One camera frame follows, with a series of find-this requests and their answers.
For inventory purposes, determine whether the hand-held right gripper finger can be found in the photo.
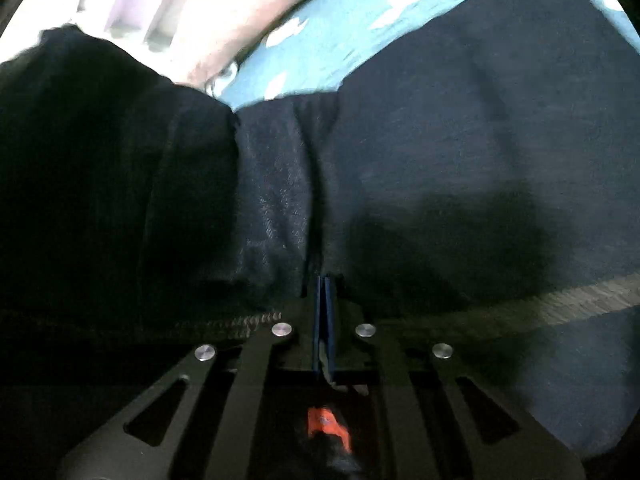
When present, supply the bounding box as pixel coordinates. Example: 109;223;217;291
325;274;586;480
55;274;327;480

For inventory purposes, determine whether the dark denim jacket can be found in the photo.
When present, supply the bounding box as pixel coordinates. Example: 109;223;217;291
0;0;640;461

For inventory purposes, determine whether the red object under bed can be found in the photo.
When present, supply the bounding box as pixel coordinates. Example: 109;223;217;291
306;405;353;453

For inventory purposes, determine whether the teal quilted bed sheet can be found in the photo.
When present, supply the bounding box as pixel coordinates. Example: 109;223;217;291
205;0;640;111

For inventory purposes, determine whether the pink duvet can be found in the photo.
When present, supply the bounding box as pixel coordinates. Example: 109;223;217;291
165;0;361;86

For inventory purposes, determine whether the lavender wall shelf unit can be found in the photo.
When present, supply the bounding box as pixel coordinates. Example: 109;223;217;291
75;0;201;53

